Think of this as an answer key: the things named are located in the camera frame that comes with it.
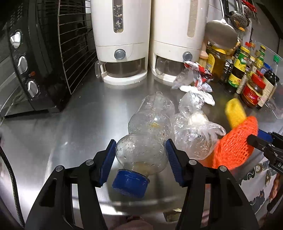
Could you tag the green cap bottle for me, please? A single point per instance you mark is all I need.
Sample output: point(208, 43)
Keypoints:
point(260, 57)

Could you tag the pink handled brush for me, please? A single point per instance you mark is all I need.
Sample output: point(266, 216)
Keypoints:
point(203, 55)

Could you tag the left white grain dispenser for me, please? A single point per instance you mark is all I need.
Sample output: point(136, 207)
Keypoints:
point(121, 36)

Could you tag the clear bottle red cap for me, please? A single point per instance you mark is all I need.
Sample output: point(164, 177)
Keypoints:
point(250, 46)

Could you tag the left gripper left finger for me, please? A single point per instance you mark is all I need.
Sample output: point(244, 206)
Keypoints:
point(53, 206)

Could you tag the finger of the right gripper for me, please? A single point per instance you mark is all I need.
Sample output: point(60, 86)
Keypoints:
point(265, 136)

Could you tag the orange foam fruit net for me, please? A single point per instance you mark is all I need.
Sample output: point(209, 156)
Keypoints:
point(233, 150)

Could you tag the clear plastic bag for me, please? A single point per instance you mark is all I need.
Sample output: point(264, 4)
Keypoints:
point(193, 132)

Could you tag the red white snack wrapper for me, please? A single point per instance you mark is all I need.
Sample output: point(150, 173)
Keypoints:
point(195, 75)

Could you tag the right white grain dispenser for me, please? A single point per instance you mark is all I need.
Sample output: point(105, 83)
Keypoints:
point(177, 33)

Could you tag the black toaster oven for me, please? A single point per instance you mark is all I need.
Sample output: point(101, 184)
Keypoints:
point(32, 76)

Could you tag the red lid chili jar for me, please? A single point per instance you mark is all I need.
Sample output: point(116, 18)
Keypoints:
point(253, 90)

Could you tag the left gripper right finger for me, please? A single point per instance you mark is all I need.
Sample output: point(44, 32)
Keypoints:
point(229, 207)

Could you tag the white tissue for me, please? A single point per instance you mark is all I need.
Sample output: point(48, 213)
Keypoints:
point(208, 98)

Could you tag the white grain dispenser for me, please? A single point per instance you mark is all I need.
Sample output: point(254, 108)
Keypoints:
point(177, 33)
point(121, 36)

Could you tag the steel skimmer ladle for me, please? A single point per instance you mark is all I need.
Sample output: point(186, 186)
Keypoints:
point(238, 20)

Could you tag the person's right hand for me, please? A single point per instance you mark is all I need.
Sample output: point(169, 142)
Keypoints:
point(276, 186)

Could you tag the dark soy sauce bottle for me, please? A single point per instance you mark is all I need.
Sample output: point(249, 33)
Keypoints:
point(270, 79)

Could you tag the wire oven rack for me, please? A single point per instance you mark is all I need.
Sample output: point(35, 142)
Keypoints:
point(76, 41)

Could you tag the yellow foam fruit net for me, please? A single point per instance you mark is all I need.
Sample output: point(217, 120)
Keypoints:
point(234, 112)

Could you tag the yellow lid oil jar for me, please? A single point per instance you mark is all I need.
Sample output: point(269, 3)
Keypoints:
point(216, 61)

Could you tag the clear bottle blue cap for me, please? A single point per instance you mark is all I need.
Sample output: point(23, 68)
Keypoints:
point(142, 152)

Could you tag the green label sauce bottle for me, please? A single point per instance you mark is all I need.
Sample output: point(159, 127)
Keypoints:
point(238, 70)

